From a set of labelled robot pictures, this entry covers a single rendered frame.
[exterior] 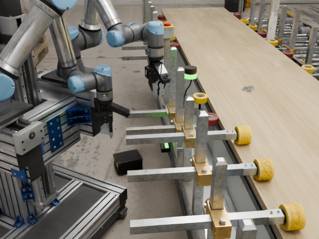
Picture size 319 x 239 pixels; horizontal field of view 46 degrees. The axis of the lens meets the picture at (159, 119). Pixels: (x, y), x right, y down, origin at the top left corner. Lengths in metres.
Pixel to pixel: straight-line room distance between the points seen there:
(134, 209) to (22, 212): 0.77
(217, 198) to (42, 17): 0.89
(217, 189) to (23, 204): 1.36
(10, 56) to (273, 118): 1.20
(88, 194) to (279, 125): 1.28
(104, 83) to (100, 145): 1.73
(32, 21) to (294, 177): 1.12
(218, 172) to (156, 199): 1.64
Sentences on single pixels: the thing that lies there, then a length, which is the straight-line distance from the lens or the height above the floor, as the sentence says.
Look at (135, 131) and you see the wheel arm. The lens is 1.79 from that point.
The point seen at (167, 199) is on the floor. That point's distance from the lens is 2.70.
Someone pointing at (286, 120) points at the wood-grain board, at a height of 0.90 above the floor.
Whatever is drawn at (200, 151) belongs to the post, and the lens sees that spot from 1.33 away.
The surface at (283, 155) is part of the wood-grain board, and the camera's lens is 1.60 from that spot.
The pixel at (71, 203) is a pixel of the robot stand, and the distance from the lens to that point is 2.41.
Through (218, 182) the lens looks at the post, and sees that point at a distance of 1.10.
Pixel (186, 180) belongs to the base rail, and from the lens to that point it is 1.71.
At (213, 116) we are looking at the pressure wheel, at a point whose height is 0.91.
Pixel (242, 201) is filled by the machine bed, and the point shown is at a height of 0.72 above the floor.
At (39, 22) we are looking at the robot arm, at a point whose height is 1.41.
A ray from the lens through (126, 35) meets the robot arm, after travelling 1.68.
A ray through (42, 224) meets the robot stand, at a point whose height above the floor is 0.21.
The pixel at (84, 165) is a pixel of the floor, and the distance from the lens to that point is 3.10.
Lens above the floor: 1.74
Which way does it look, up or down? 28 degrees down
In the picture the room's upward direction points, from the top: straight up
